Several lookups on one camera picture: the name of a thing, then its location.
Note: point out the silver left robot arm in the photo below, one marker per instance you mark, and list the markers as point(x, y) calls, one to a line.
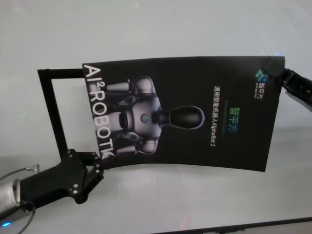
point(9, 192)

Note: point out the black AI robotics poster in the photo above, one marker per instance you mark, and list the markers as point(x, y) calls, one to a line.
point(195, 85)

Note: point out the black tape frame outline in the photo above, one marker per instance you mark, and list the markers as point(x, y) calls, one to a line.
point(52, 109)

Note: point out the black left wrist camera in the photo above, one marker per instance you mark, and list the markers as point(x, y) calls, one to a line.
point(12, 219)

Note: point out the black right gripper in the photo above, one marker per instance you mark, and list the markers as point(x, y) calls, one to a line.
point(297, 87)

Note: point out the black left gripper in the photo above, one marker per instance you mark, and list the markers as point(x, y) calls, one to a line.
point(68, 178)

